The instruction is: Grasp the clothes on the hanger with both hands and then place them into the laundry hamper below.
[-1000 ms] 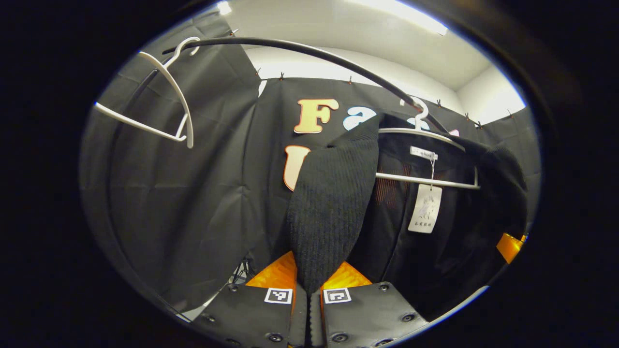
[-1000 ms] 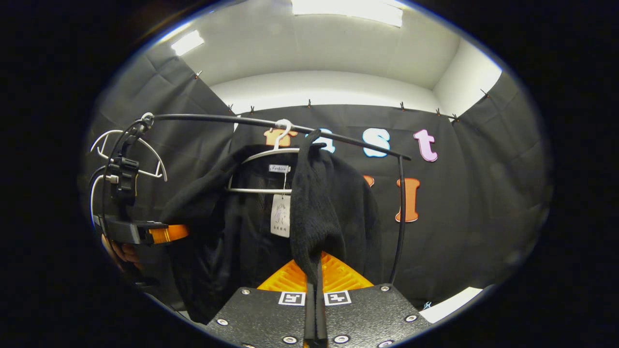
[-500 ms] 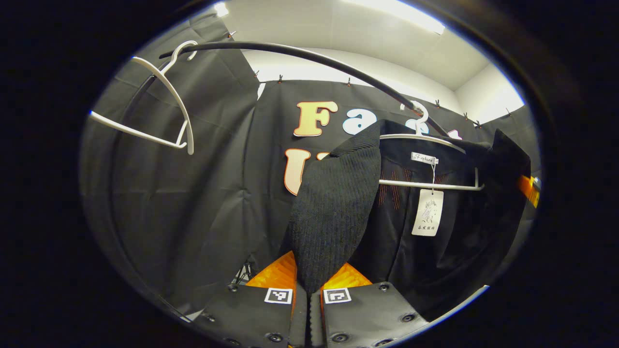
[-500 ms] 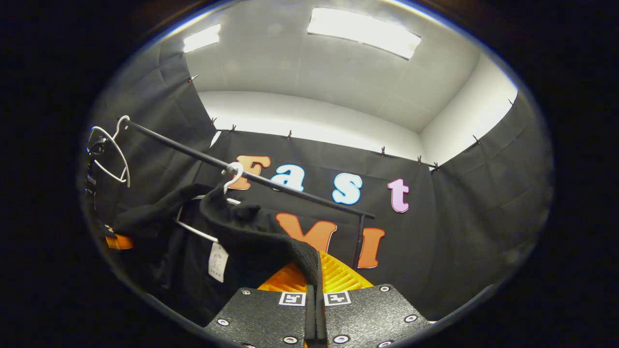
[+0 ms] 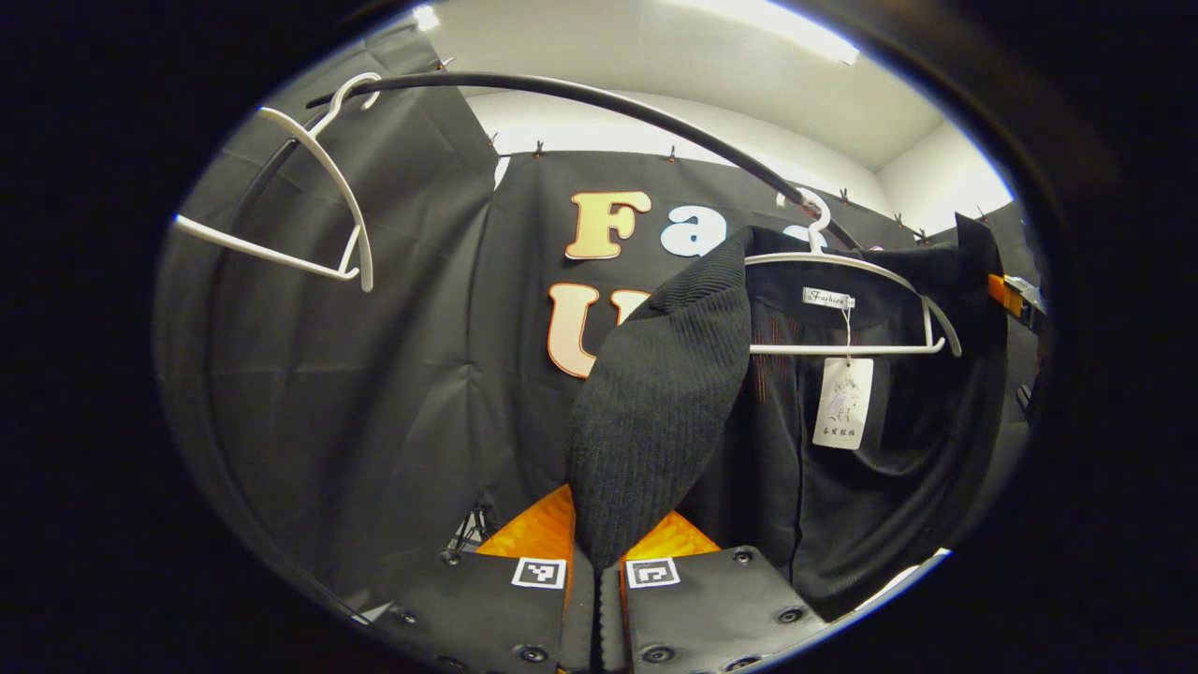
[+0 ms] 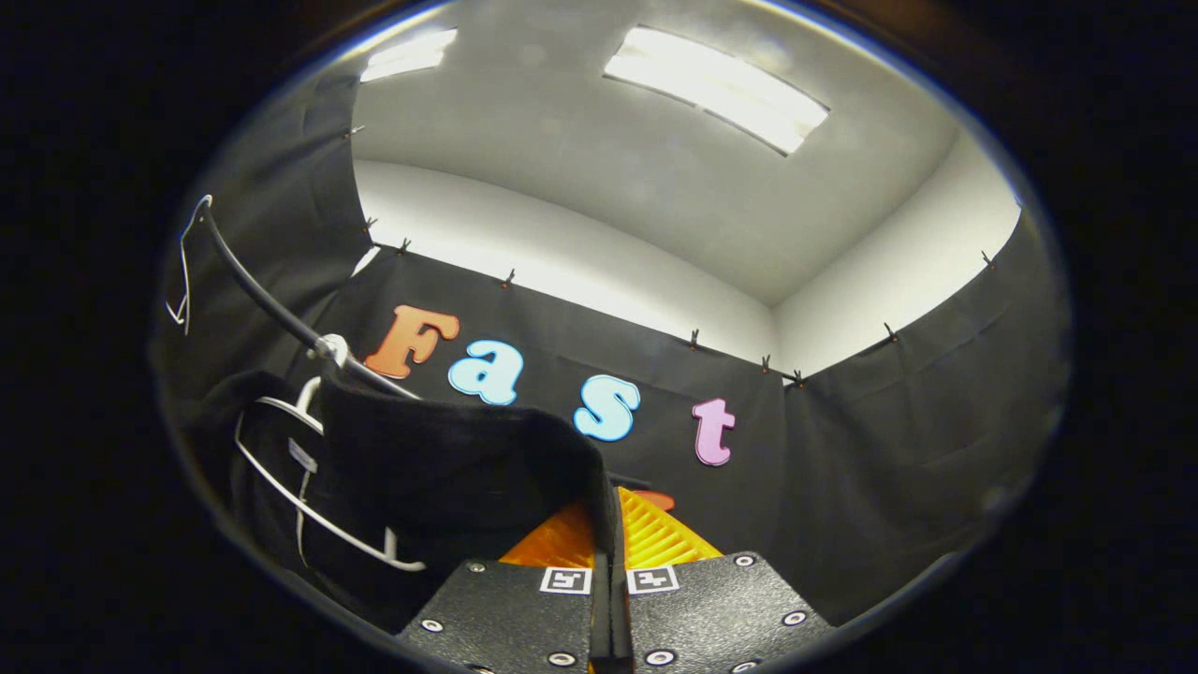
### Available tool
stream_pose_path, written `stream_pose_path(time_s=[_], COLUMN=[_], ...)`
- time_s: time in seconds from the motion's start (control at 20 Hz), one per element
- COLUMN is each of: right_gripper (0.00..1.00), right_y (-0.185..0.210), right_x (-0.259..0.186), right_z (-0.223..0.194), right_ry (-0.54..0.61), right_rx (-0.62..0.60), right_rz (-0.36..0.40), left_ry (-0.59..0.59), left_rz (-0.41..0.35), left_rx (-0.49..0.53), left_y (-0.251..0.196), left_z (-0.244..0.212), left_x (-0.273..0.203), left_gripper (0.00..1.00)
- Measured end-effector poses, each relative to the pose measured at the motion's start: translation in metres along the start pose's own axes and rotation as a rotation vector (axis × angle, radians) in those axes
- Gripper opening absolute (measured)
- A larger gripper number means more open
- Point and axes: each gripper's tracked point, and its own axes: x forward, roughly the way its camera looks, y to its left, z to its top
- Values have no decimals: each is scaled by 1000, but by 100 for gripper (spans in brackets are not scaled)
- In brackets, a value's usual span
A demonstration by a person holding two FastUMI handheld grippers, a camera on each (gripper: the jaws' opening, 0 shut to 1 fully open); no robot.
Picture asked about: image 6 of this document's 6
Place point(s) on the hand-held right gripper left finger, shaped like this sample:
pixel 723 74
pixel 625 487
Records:
pixel 505 618

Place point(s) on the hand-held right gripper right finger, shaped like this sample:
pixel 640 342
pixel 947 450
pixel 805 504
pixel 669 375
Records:
pixel 711 608

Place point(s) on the black jacket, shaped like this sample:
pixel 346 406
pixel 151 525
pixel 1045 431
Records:
pixel 449 459

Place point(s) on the white clothes hanger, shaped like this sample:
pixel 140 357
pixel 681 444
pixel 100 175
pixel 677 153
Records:
pixel 407 565
pixel 186 281

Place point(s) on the black clothes rack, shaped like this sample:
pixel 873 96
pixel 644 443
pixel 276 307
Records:
pixel 332 349

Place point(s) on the black backdrop cloth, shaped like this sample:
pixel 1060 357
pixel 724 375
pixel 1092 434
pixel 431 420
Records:
pixel 889 449

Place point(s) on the large ceiling light panel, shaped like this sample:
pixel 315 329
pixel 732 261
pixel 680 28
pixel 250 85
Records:
pixel 711 84

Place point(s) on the small ceiling light panel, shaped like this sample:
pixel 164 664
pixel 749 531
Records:
pixel 407 54

